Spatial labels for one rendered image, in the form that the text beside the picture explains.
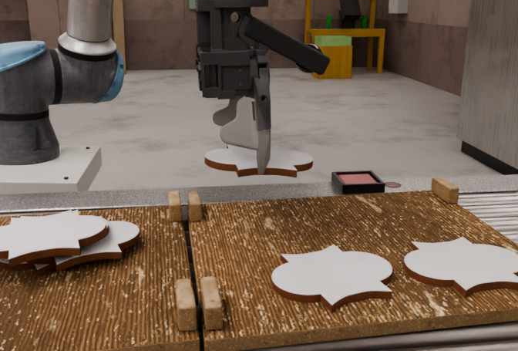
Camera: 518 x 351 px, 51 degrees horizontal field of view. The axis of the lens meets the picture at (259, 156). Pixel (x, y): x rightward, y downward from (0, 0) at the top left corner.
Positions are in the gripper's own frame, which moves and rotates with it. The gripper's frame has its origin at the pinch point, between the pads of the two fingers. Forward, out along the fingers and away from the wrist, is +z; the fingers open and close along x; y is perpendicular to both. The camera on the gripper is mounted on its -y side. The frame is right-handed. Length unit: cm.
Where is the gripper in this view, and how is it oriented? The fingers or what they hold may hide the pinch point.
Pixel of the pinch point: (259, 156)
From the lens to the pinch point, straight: 70.6
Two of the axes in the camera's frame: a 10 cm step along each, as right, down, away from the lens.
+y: -9.9, 0.6, -1.6
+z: 0.2, 9.6, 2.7
